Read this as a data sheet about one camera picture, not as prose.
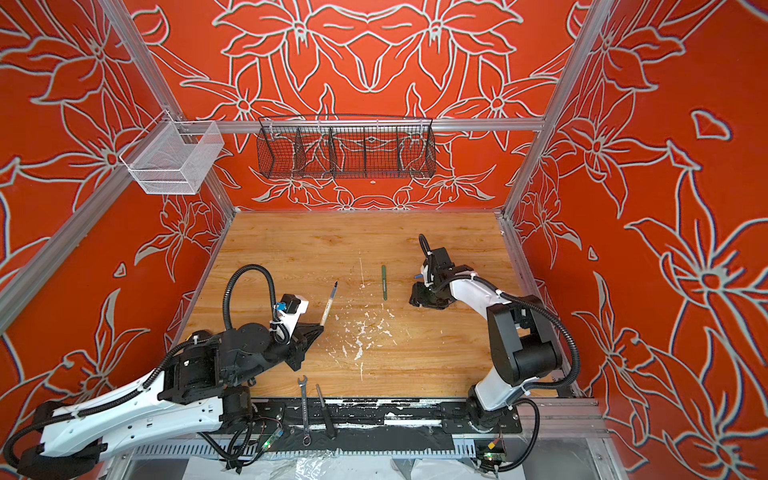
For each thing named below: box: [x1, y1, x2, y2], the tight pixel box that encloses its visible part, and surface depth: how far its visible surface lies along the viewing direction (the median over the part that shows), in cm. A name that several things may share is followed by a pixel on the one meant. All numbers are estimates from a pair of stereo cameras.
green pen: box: [382, 264, 388, 301], surface depth 99 cm
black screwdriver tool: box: [316, 384, 337, 440], surface depth 74 cm
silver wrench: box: [298, 375, 312, 447], surface depth 74 cm
